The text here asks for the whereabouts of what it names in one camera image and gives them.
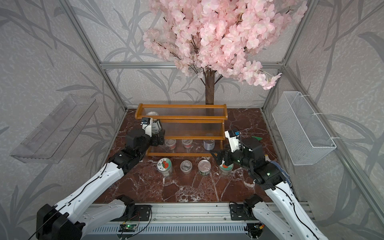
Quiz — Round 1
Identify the small clear tub red label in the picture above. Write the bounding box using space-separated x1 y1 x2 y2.
165 139 177 151

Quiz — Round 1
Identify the tall jar strawberry lid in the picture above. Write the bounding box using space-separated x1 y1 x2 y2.
157 158 173 177

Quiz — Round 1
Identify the blue white work glove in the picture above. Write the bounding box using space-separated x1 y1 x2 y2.
265 155 293 188

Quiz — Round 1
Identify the aluminium front rail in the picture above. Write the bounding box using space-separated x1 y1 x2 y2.
61 201 313 225

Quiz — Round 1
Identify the green circuit board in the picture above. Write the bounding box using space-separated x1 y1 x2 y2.
119 224 138 233

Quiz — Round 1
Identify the pink blossom artificial tree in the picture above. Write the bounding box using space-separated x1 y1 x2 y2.
143 0 308 105

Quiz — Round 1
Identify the clear acrylic wall shelf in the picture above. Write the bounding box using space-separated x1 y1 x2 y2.
11 94 99 164

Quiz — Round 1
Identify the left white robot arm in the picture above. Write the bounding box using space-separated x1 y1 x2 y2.
33 128 166 240

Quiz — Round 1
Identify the orange wooden three-tier shelf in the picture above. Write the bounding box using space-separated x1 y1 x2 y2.
135 104 228 157

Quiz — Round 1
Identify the right circuit board with wires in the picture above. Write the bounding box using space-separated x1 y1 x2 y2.
244 223 265 240

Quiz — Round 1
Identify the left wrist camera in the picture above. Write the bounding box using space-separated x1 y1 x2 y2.
141 117 153 137

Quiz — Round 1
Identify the clear jar red label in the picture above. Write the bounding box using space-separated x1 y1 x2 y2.
219 164 234 176

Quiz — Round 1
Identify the small clear tub pink label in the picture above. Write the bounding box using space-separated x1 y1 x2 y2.
180 160 193 175

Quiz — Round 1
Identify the green silver-top tin can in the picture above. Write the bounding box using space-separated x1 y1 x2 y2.
198 160 212 176

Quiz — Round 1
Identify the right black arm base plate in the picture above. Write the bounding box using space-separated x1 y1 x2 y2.
229 202 256 221

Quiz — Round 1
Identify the white wire mesh basket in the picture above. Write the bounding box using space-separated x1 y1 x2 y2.
272 92 337 166

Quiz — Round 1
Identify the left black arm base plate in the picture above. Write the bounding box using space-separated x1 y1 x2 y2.
112 205 152 222

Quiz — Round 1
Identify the green white tin can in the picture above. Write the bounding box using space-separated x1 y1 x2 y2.
147 111 162 134

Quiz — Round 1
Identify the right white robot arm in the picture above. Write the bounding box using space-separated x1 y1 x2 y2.
211 138 327 240

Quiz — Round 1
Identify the silver grey tin can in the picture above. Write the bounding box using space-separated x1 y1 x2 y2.
203 140 215 151

